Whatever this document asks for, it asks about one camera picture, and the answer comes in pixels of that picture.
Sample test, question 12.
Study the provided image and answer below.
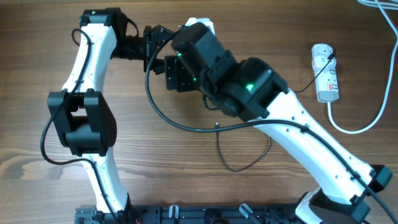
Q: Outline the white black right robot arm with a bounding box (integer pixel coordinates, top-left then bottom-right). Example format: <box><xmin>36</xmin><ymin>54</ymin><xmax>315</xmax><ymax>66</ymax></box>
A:
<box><xmin>170</xmin><ymin>22</ymin><xmax>392</xmax><ymax>223</ymax></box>

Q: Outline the white power strip cord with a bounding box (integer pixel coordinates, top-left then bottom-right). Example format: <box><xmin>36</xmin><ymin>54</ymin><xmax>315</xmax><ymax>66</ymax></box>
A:
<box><xmin>326</xmin><ymin>0</ymin><xmax>398</xmax><ymax>135</ymax></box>

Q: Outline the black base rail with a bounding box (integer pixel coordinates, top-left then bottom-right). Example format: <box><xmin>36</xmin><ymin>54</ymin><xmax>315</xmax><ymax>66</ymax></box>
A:
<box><xmin>74</xmin><ymin>203</ymin><xmax>312</xmax><ymax>224</ymax></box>

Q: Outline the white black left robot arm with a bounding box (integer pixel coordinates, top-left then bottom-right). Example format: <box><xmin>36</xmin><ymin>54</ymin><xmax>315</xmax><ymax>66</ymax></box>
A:
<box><xmin>40</xmin><ymin>7</ymin><xmax>173</xmax><ymax>223</ymax></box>

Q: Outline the white power strip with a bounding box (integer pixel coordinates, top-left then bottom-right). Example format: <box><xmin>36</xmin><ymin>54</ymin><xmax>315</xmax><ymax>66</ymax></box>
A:
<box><xmin>312</xmin><ymin>44</ymin><xmax>340</xmax><ymax>103</ymax></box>

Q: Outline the white USB charger plug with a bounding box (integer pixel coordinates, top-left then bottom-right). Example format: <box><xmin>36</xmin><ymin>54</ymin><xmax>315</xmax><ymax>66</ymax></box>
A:
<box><xmin>312</xmin><ymin>53</ymin><xmax>336</xmax><ymax>70</ymax></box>

